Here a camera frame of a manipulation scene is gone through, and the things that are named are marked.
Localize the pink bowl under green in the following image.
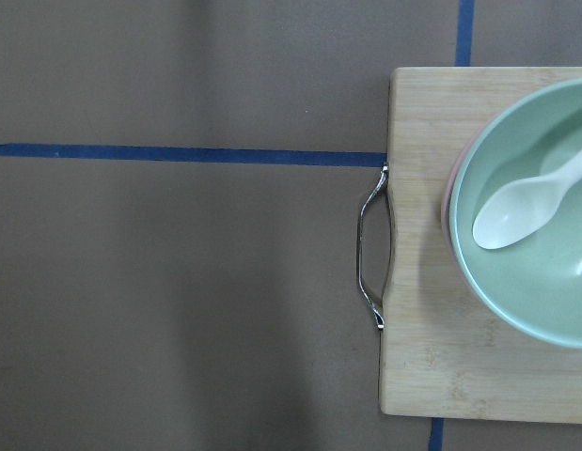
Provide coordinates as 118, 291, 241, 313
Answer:
440, 134, 478, 293

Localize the wooden cutting board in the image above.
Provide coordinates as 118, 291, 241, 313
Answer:
379, 67, 582, 425

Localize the white plastic spoon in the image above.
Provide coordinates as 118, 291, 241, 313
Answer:
472, 149, 582, 250

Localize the metal board handle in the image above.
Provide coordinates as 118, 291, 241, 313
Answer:
355, 162, 395, 333

